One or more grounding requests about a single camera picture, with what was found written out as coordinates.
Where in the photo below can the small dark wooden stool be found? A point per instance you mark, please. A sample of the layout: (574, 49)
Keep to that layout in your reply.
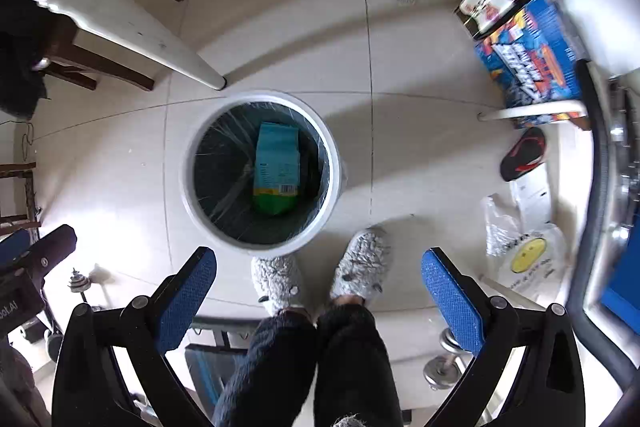
(19, 211)

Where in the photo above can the red black flip-flop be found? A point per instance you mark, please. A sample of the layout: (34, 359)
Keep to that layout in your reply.
(525, 155)

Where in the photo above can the smiley plastic bag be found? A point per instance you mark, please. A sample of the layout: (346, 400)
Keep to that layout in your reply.
(529, 263)

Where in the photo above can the right dark trouser leg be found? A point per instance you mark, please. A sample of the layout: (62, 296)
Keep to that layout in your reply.
(355, 384)

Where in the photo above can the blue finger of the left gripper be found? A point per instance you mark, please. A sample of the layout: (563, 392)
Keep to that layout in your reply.
(39, 258)

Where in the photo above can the blue printed cardboard box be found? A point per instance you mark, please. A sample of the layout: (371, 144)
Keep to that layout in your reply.
(530, 57)

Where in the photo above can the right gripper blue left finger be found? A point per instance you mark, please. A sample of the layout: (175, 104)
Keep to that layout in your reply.
(89, 389)

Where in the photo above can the teal green snack box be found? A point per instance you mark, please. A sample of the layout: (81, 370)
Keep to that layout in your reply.
(277, 169)

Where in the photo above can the white round trash bin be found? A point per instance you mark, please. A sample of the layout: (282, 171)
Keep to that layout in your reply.
(218, 170)

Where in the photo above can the left grey fluffy slipper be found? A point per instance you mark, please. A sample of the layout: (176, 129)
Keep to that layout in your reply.
(278, 284)

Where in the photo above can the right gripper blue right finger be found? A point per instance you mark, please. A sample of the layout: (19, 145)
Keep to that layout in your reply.
(548, 389)

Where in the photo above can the right grey fluffy slipper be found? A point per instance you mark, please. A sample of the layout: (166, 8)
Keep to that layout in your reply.
(364, 266)

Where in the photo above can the grey fluffy slipper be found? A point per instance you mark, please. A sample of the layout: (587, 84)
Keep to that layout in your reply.
(364, 266)
(278, 284)

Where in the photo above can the dark trouser leg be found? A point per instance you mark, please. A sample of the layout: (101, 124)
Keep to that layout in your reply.
(355, 384)
(271, 384)

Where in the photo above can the black blue workout bench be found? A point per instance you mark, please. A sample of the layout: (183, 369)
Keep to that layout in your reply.
(217, 347)

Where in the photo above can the left dark trouser leg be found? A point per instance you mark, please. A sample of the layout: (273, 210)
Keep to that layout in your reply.
(271, 384)

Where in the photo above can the metal dumbbell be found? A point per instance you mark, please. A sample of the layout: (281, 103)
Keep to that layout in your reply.
(79, 284)
(445, 370)

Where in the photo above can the white table leg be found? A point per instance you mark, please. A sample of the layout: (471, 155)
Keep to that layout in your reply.
(127, 24)

